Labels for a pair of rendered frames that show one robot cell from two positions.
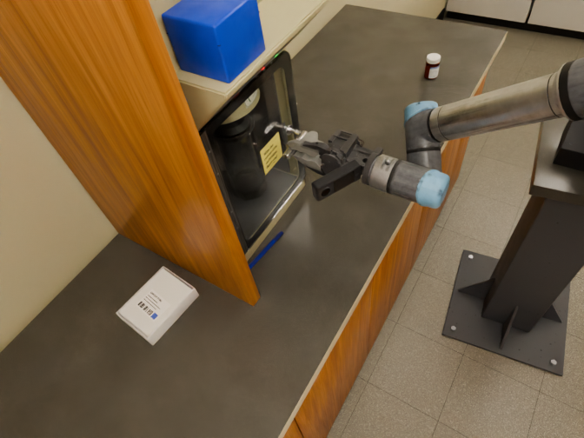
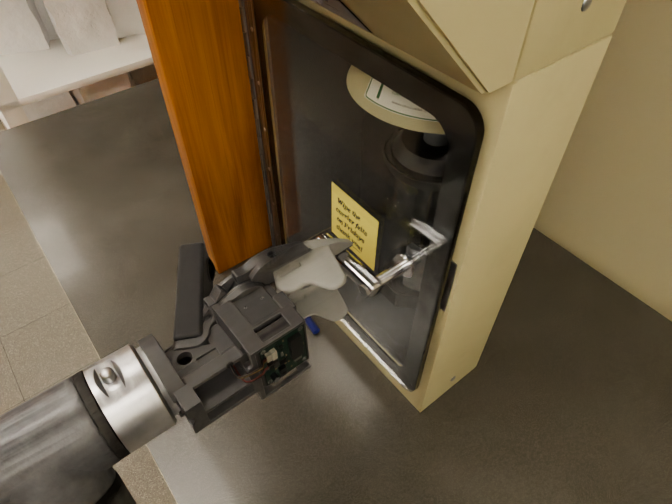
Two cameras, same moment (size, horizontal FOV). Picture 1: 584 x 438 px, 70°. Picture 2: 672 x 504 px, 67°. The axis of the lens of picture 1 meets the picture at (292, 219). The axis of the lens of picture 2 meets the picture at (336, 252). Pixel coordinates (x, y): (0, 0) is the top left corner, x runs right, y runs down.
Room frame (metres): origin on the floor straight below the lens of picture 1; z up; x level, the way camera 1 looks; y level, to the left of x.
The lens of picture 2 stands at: (0.80, -0.36, 1.57)
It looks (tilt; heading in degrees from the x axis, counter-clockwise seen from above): 48 degrees down; 102
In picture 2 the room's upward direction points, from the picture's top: straight up
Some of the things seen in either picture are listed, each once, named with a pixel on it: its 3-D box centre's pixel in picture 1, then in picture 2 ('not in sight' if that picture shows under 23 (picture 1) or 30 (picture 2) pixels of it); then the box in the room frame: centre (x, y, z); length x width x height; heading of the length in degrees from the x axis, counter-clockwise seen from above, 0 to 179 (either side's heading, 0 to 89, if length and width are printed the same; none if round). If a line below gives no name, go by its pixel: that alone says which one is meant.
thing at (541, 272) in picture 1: (540, 253); not in sight; (0.74, -0.89, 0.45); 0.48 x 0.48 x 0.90; 57
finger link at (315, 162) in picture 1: (309, 153); (325, 296); (0.73, -0.07, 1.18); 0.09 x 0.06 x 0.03; 50
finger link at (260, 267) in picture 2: (321, 151); (268, 276); (0.68, -0.09, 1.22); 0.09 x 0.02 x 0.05; 50
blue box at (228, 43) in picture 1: (216, 33); not in sight; (0.63, 0.06, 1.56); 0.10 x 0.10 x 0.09; 50
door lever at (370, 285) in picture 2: (290, 142); (361, 257); (0.76, -0.03, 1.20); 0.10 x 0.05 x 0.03; 139
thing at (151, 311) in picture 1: (158, 303); not in sight; (0.53, 0.37, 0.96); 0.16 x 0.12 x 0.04; 135
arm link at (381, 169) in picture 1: (382, 171); (134, 392); (0.61, -0.21, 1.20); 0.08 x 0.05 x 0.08; 140
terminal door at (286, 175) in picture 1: (263, 160); (340, 210); (0.72, 0.04, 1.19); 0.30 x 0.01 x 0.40; 139
